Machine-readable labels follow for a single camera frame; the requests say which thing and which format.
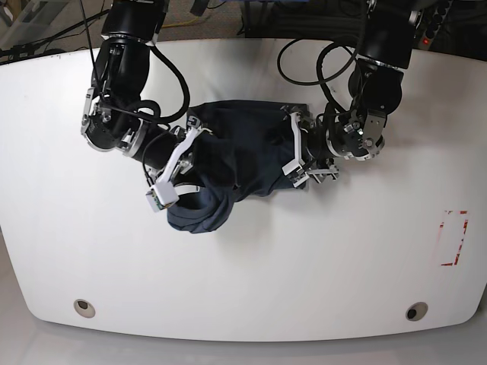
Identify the red tape rectangle marking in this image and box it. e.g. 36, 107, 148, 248
436, 210, 469, 267

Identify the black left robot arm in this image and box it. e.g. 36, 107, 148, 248
282, 1, 428, 188

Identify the table grommet hole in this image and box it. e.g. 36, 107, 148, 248
406, 302, 428, 322
73, 299, 96, 319

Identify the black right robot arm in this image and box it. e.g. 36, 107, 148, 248
81, 1, 204, 204

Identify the yellow cable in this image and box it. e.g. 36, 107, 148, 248
163, 14, 201, 30

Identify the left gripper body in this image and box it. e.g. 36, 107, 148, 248
282, 105, 339, 183

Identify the dark blue T-shirt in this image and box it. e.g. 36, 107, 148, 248
167, 100, 294, 233

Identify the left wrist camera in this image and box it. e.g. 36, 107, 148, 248
282, 160, 309, 189

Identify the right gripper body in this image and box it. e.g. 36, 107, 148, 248
149, 116, 212, 196

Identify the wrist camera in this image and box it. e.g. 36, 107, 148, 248
145, 182, 179, 212
282, 160, 309, 189

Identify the black power strip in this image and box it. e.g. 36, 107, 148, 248
418, 6, 448, 50

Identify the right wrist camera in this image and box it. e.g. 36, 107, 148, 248
145, 182, 179, 212

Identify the left table grommet hole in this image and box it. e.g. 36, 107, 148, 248
73, 299, 96, 319

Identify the right table grommet hole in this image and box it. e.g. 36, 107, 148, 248
406, 302, 428, 322

